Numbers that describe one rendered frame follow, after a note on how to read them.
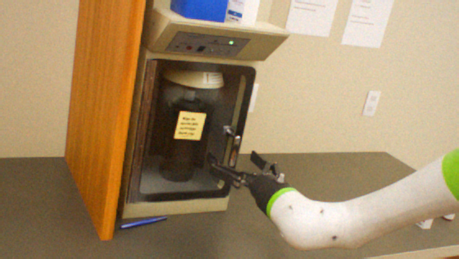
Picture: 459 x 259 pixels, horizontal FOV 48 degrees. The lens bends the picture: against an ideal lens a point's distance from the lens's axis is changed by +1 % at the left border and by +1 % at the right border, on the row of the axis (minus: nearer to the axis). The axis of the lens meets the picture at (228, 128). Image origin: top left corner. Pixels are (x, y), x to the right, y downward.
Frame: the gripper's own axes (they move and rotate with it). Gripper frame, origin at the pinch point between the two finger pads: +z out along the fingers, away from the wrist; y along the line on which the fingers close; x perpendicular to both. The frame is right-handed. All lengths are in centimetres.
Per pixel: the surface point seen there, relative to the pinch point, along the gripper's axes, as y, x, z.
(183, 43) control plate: 20.5, -30.1, -0.6
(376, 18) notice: -83, -38, 49
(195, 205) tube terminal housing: 5.4, 17.9, 5.6
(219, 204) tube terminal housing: -2.5, 18.2, 5.6
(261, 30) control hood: 3.3, -36.0, -5.9
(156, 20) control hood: 26.7, -34.2, 1.8
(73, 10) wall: 35, -26, 49
